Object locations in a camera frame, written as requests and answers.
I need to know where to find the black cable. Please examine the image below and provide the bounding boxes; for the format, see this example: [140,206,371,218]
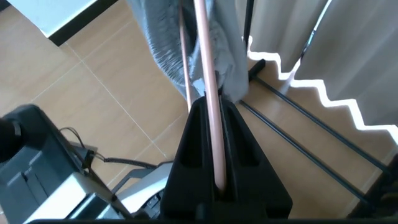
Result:
[58,126,158,170]

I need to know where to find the pink clothes hanger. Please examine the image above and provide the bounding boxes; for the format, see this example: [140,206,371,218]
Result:
[178,0,228,191]

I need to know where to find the pale grey shorts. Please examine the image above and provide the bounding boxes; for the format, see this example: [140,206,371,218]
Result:
[126,0,249,103]

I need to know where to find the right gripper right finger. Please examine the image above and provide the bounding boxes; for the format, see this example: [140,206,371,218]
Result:
[219,96,293,218]

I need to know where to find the black clothes rack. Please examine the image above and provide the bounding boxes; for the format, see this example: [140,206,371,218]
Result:
[238,0,398,218]

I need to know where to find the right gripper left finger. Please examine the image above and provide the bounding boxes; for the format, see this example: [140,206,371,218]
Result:
[160,95,217,218]

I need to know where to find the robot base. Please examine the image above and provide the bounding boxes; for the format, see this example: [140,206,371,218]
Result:
[0,104,175,223]

